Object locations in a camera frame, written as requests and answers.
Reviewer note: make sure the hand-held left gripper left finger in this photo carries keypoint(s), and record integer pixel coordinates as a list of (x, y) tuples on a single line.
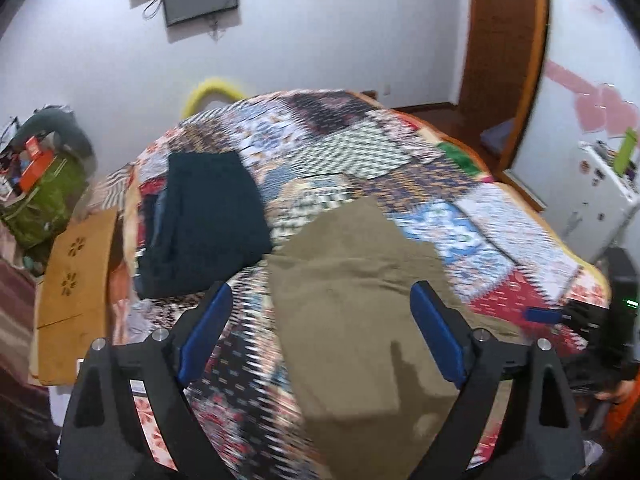
[(205, 330)]

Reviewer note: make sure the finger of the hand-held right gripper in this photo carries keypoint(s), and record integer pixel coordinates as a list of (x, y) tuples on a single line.
[(542, 315)]

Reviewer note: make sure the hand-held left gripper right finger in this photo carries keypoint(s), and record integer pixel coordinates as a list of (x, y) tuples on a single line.
[(437, 335)]

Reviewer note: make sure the khaki pants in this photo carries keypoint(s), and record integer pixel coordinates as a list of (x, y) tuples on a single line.
[(350, 310)]

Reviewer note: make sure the person's right forearm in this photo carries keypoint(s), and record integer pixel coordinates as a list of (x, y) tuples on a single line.
[(625, 410)]

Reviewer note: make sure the dark folded pants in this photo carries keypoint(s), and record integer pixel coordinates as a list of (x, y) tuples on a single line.
[(210, 220)]

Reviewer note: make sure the floral bed sheet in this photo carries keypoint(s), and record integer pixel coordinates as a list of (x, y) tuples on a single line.
[(152, 425)]

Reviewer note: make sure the white suitcase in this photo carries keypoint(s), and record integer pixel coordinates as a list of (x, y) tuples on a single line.
[(595, 200)]

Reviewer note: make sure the wooden lap desk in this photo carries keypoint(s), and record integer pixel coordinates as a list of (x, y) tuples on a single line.
[(75, 285)]

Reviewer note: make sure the striped cloth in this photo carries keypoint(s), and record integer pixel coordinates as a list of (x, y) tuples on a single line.
[(112, 185)]

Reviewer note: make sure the green bottle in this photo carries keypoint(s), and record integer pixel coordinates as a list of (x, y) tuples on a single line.
[(626, 152)]

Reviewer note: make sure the striped pink curtain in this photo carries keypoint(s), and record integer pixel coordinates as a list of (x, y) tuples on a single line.
[(20, 320)]

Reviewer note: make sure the grey blue cloth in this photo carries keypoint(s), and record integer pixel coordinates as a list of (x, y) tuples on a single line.
[(497, 135)]

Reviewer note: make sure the patchwork blanket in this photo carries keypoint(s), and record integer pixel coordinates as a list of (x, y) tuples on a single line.
[(350, 155)]

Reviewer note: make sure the green laundry basket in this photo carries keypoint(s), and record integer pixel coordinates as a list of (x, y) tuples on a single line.
[(45, 200)]

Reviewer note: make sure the orange box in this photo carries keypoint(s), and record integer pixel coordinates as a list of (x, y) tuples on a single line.
[(37, 165)]

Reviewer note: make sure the yellow foam hoop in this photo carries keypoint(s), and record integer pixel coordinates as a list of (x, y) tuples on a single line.
[(212, 85)]

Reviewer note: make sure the grey neck pillow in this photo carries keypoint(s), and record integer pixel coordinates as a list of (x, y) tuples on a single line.
[(65, 122)]

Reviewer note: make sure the brown wooden door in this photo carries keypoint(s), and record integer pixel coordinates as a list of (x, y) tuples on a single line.
[(505, 60)]

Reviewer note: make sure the white heart-print wardrobe door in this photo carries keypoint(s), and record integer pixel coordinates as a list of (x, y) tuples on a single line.
[(590, 60)]

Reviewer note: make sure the white wall socket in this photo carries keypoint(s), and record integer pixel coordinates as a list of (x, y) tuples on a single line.
[(387, 91)]

